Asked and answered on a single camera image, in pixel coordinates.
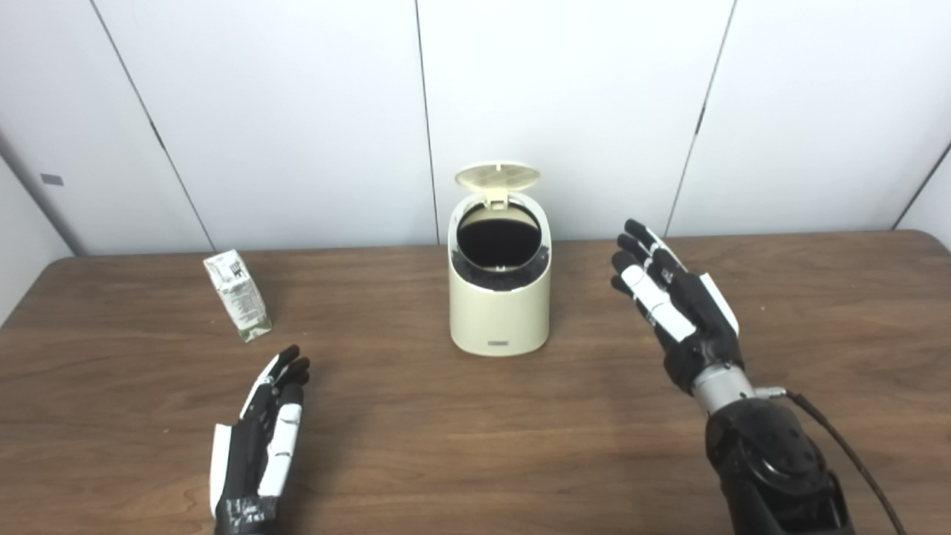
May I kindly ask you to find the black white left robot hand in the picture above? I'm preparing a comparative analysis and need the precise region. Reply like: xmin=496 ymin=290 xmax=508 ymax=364
xmin=210 ymin=344 xmax=311 ymax=535

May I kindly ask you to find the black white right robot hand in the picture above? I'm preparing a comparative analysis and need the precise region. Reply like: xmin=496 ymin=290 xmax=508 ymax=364
xmin=611 ymin=218 xmax=745 ymax=395

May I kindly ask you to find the white green milk carton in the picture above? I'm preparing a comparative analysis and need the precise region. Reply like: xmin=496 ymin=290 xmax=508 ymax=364
xmin=203 ymin=249 xmax=273 ymax=343

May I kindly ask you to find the cream-colored round bin lid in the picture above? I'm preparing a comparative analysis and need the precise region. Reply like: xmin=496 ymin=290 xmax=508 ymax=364
xmin=454 ymin=161 xmax=542 ymax=209

